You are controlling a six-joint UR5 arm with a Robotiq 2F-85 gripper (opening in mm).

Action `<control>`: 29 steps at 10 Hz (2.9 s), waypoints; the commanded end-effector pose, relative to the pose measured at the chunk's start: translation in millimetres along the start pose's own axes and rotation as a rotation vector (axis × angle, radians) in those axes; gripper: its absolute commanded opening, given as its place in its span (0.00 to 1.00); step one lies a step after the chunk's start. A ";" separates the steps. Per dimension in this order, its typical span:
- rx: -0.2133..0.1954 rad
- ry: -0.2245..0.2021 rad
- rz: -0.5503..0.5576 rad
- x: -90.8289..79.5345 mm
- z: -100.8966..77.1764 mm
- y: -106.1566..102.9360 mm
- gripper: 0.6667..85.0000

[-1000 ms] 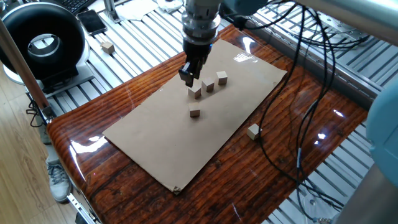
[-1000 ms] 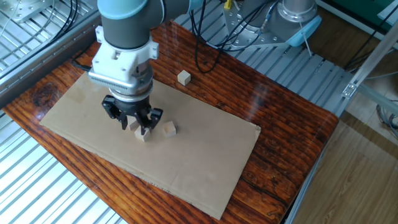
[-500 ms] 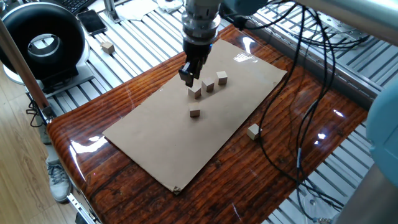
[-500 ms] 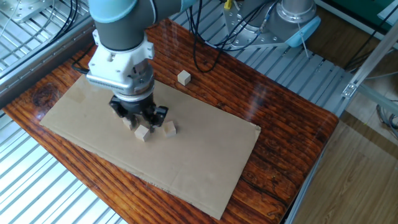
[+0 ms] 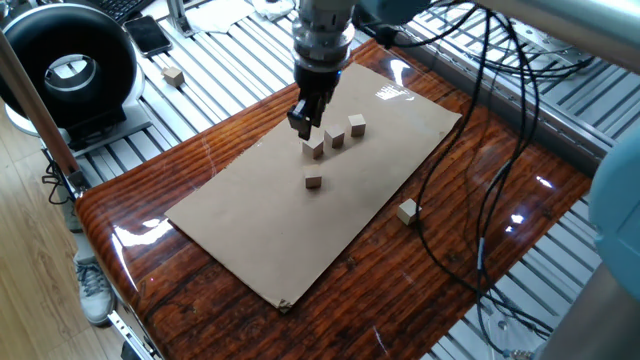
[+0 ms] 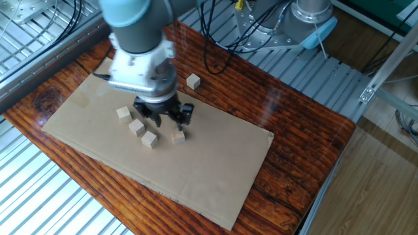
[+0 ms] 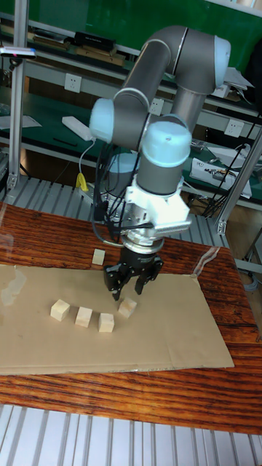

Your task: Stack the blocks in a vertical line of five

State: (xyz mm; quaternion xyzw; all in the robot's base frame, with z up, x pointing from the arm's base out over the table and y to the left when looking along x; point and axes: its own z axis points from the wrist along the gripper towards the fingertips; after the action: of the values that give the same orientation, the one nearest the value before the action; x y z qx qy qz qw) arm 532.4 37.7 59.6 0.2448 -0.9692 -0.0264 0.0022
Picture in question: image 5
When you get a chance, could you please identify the grey sneaker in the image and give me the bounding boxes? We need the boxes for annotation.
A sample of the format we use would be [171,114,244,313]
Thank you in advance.
[74,259,117,327]

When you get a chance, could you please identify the grey trouser leg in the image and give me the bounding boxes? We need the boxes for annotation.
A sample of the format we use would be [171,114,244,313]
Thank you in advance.
[57,184,97,266]

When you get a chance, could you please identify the black cables along beam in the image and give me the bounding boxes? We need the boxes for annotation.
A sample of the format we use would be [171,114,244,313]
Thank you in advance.
[469,47,599,84]

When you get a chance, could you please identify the white crumpled cloth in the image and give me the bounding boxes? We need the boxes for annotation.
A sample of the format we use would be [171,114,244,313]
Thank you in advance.
[252,0,296,21]

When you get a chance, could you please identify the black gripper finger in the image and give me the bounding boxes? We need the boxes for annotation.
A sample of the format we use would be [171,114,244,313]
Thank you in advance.
[286,97,314,141]
[311,97,329,127]

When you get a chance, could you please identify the silver slide rail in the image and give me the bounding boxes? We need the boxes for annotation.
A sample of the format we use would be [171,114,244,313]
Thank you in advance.
[107,309,164,360]

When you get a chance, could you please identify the black keyboard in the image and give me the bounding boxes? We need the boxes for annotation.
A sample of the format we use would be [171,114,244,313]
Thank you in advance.
[87,0,156,24]

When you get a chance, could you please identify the white paper sheet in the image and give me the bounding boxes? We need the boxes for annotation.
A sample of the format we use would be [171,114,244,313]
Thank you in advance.
[187,0,256,35]

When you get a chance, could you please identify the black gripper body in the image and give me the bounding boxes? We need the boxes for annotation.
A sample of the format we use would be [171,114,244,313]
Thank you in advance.
[293,62,346,104]

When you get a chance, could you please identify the glossy brown wooden board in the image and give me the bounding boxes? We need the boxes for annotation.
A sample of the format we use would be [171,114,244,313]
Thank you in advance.
[74,38,594,360]

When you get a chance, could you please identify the light wooden cube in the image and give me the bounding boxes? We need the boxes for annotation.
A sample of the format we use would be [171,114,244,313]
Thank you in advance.
[301,137,325,161]
[323,123,346,150]
[161,66,185,89]
[347,113,367,138]
[303,164,323,190]
[396,197,422,227]

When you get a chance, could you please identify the short aluminium profile post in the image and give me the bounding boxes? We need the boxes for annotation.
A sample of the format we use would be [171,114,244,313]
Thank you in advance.
[166,0,195,39]

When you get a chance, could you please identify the black ring-shaped device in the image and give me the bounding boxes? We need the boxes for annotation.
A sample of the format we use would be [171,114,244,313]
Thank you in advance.
[0,3,151,151]

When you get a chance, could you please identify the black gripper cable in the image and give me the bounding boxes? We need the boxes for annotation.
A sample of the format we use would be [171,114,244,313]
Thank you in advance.
[414,0,556,351]

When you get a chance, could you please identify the grey aluminium frame beam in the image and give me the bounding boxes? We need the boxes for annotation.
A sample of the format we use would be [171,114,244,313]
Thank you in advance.
[394,37,616,176]

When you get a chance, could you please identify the brown cardboard sheet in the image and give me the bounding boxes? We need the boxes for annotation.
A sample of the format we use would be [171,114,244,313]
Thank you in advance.
[164,62,462,314]

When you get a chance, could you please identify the black smartphone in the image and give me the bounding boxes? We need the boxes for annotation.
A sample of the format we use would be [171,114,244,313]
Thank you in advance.
[123,14,174,58]

